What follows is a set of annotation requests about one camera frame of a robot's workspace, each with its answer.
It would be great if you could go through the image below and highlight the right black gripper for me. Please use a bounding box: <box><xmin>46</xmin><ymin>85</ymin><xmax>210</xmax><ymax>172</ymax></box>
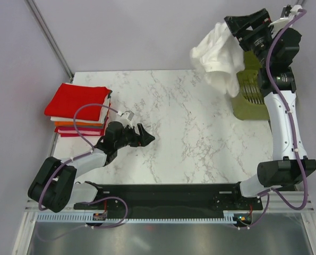
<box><xmin>226</xmin><ymin>8</ymin><xmax>276</xmax><ymax>68</ymax></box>

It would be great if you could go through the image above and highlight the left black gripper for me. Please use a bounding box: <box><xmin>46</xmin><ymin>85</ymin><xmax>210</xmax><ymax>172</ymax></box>
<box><xmin>115</xmin><ymin>123</ymin><xmax>155</xmax><ymax>149</ymax></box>

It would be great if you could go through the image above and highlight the white t shirt robot print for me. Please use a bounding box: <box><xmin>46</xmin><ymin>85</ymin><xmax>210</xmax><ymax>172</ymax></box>
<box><xmin>190</xmin><ymin>22</ymin><xmax>245</xmax><ymax>98</ymax></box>

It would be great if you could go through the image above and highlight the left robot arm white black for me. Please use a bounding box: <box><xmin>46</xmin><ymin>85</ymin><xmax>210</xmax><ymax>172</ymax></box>
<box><xmin>28</xmin><ymin>121</ymin><xmax>155</xmax><ymax>213</ymax></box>

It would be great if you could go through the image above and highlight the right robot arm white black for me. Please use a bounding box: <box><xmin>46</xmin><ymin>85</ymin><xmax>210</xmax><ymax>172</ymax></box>
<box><xmin>224</xmin><ymin>6</ymin><xmax>316</xmax><ymax>209</ymax></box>

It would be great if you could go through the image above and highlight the pink red folded shirts bottom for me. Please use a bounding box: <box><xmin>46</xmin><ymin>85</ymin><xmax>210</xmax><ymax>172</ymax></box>
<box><xmin>55</xmin><ymin>126</ymin><xmax>105</xmax><ymax>137</ymax></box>

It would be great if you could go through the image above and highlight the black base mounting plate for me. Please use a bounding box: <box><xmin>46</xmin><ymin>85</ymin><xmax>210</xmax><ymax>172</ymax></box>
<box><xmin>74</xmin><ymin>184</ymin><xmax>263</xmax><ymax>218</ymax></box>

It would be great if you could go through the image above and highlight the red folded t shirt top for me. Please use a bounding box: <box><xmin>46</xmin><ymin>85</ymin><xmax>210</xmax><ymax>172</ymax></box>
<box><xmin>44</xmin><ymin>83</ymin><xmax>111</xmax><ymax>118</ymax></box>

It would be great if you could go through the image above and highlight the orange folded t shirt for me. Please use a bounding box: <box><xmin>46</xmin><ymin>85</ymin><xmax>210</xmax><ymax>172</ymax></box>
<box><xmin>50</xmin><ymin>108</ymin><xmax>109</xmax><ymax>126</ymax></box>

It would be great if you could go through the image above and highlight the olive green plastic basket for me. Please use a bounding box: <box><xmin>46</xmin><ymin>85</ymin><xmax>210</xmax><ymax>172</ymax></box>
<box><xmin>230</xmin><ymin>51</ymin><xmax>269</xmax><ymax>121</ymax></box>

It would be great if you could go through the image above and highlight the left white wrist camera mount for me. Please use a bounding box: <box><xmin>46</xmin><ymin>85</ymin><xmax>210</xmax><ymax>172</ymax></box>
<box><xmin>117</xmin><ymin>110</ymin><xmax>134</xmax><ymax>128</ymax></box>

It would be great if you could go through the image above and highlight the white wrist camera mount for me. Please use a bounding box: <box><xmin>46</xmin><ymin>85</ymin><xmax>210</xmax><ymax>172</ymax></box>
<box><xmin>117</xmin><ymin>110</ymin><xmax>134</xmax><ymax>128</ymax></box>
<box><xmin>270</xmin><ymin>5</ymin><xmax>302</xmax><ymax>30</ymax></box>

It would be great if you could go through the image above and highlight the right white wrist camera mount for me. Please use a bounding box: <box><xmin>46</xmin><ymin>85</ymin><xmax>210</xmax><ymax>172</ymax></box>
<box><xmin>270</xmin><ymin>5</ymin><xmax>302</xmax><ymax>30</ymax></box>

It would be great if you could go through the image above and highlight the white slotted cable duct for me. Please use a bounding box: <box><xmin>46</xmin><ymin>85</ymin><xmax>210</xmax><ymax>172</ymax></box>
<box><xmin>36</xmin><ymin>211</ymin><xmax>252</xmax><ymax>224</ymax></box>

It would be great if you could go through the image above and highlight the left aluminium frame post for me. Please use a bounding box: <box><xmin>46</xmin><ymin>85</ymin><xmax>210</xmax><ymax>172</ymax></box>
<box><xmin>24</xmin><ymin>0</ymin><xmax>74</xmax><ymax>81</ymax></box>

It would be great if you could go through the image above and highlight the aluminium rail base frame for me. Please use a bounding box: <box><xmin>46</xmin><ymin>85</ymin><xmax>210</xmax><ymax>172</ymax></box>
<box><xmin>13</xmin><ymin>130</ymin><xmax>316</xmax><ymax>255</ymax></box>

